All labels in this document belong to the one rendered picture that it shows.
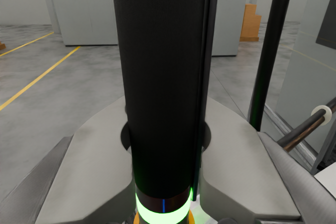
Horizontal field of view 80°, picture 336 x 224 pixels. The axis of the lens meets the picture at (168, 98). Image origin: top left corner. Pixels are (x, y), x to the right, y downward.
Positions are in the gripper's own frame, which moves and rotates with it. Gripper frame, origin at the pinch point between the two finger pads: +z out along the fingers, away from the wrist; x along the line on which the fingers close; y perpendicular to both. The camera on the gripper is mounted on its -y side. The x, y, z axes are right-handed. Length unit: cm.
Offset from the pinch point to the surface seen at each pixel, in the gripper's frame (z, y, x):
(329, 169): 23, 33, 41
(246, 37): 734, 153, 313
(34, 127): 226, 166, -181
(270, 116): 96, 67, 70
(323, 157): 39, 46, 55
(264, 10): 1222, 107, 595
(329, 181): 20, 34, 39
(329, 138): 39, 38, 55
